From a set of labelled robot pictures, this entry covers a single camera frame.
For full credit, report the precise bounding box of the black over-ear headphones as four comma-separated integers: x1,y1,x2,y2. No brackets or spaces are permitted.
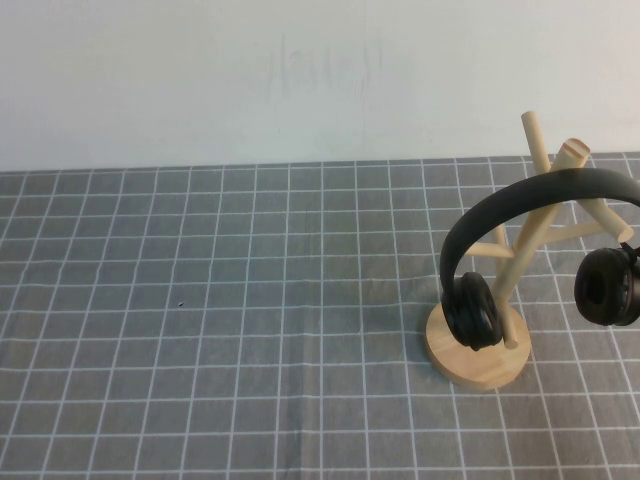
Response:
440,168,640,351

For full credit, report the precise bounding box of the wooden branch headphone stand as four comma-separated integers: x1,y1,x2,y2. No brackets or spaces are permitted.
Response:
423,111,636,396

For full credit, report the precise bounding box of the grey white-checked tablecloth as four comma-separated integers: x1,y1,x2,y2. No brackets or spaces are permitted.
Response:
0,153,640,480

